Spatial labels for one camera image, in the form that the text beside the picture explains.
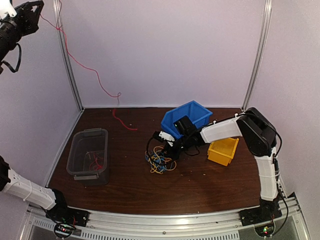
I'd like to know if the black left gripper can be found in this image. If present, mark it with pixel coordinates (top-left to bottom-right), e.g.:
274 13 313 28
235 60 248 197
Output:
0 0 44 58

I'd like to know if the red cable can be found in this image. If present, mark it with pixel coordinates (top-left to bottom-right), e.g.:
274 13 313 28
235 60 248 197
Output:
38 13 138 132
86 151 105 172

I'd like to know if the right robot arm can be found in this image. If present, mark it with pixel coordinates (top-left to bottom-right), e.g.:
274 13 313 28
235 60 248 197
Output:
164 107 281 221

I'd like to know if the blue plastic bin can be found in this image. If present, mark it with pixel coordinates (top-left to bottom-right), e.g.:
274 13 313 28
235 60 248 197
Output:
161 100 213 139

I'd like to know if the yellow plastic bin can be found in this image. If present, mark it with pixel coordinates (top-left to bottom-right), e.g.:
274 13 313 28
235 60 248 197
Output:
207 138 239 167

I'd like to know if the grey transparent plastic container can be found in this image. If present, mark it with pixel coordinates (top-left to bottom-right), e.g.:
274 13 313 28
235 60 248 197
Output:
66 128 110 187

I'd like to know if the left aluminium frame post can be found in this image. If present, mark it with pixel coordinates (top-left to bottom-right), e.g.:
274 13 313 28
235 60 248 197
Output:
52 0 84 112

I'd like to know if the tangled coloured cable pile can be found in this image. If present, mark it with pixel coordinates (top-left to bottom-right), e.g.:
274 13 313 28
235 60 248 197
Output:
144 144 178 175

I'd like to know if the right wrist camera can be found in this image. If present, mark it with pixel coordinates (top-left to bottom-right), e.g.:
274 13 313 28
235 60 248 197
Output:
152 130 175 147

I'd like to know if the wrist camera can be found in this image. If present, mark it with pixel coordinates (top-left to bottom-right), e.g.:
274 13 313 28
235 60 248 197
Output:
152 130 175 147
0 0 17 20

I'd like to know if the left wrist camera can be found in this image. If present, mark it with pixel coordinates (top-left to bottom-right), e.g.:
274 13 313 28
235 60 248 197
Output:
0 0 17 20

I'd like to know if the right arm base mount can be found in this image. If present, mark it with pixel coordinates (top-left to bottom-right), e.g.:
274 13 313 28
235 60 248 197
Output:
239 206 282 226

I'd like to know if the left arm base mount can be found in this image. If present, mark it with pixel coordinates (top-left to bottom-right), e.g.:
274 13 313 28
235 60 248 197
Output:
44 207 89 227

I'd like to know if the aluminium front rail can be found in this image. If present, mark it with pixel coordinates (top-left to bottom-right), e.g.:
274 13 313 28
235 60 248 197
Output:
18 196 311 240

